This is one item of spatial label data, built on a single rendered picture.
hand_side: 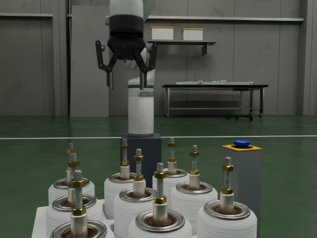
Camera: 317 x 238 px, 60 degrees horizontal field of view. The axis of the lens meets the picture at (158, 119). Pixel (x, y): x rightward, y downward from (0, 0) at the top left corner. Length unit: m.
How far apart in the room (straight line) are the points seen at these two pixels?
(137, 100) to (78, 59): 5.82
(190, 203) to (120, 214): 0.13
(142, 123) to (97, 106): 5.48
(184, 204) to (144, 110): 0.47
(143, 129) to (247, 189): 0.41
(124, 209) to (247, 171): 0.33
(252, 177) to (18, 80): 7.22
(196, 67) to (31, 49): 4.12
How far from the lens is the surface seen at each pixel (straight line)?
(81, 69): 6.65
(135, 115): 0.95
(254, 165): 0.71
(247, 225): 0.47
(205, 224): 0.47
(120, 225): 0.54
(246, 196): 0.72
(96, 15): 7.03
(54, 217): 0.50
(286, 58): 8.03
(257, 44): 7.75
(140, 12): 0.63
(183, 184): 0.60
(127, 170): 0.64
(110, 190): 0.63
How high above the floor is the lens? 0.44
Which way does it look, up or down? 4 degrees down
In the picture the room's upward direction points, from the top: straight up
